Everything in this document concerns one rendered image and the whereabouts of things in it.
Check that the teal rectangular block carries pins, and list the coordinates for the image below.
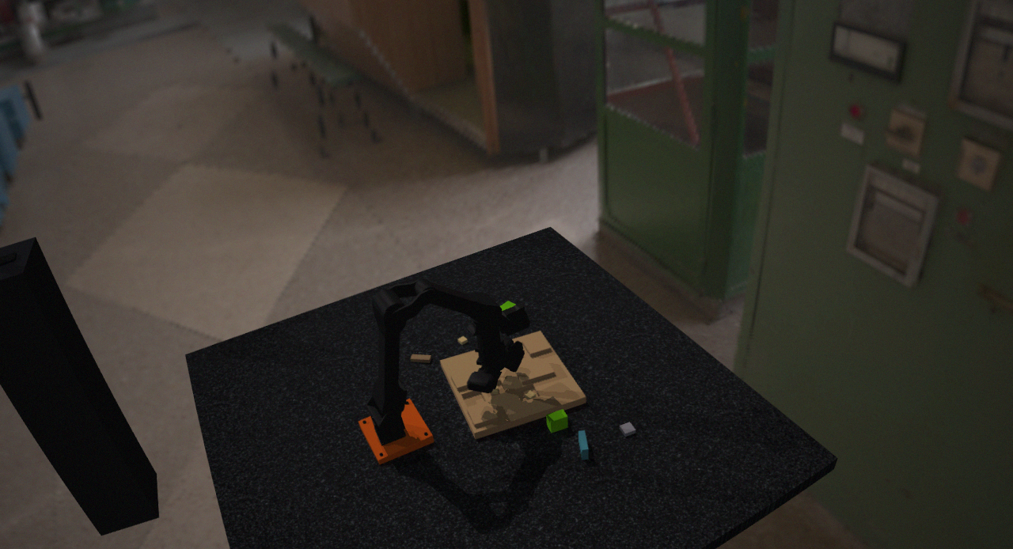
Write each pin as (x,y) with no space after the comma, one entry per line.
(583,445)

